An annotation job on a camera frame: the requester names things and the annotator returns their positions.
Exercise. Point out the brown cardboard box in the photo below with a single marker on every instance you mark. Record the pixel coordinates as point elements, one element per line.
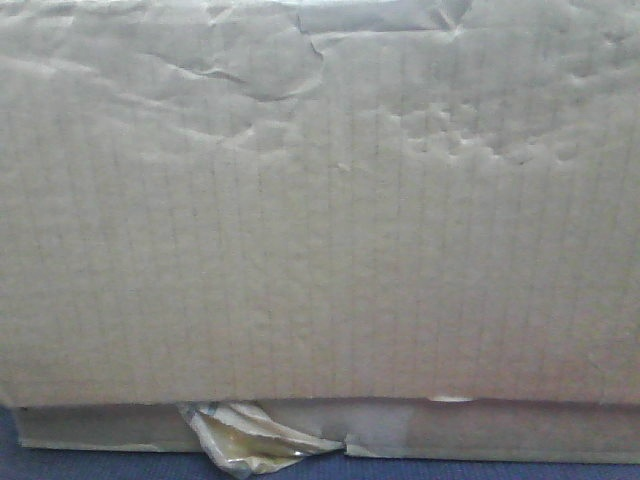
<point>409,226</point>

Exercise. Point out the crumpled packing tape piece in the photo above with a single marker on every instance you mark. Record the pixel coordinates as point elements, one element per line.
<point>242,440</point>

